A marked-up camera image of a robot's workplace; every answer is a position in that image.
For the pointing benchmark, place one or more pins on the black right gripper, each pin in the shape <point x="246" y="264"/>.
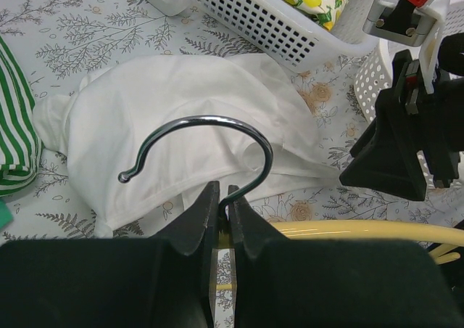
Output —
<point x="385" y="157"/>

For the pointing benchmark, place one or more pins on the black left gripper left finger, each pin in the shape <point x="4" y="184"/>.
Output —
<point x="159" y="281"/>

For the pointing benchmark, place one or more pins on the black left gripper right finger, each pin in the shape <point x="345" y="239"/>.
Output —
<point x="333" y="273"/>

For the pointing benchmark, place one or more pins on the yellow plastic hanger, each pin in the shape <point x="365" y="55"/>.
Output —
<point x="449" y="240"/>

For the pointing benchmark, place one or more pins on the green white striped tank top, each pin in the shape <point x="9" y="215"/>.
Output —
<point x="21" y="146"/>

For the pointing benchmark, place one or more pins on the white oval perforated basket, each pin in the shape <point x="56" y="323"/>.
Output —
<point x="380" y="72"/>

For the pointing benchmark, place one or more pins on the white rectangular plastic basket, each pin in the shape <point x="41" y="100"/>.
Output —
<point x="291" y="38"/>

